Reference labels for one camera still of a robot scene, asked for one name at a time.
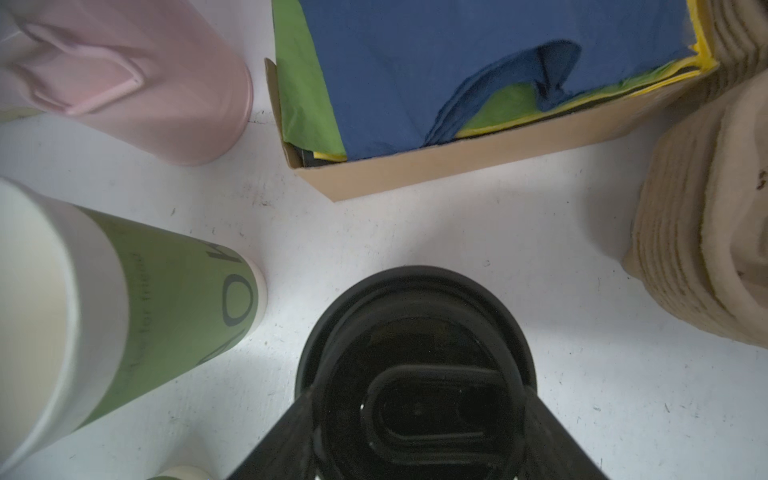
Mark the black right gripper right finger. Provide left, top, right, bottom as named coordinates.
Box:
left=520, top=387, right=608, bottom=480

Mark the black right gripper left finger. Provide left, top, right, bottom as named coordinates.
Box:
left=228, top=388, right=317, bottom=480

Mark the black cup lid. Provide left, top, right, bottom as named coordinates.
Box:
left=296, top=266, right=537, bottom=479

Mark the green paper cup stack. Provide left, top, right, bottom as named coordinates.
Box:
left=1, top=179, right=267, bottom=472

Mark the stack of pulp cup carriers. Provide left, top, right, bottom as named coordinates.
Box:
left=624, top=1, right=767, bottom=347

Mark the cardboard napkin box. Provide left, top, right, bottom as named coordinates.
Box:
left=282, top=77, right=700, bottom=202

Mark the green napkin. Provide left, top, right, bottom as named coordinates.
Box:
left=272, top=0, right=346, bottom=162

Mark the dark blue napkin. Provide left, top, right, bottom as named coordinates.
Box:
left=299, top=1, right=695, bottom=161

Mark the pink metal bucket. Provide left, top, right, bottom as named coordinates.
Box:
left=1, top=1, right=253, bottom=166

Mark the yellow napkin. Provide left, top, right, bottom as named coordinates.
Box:
left=455, top=1, right=718, bottom=140

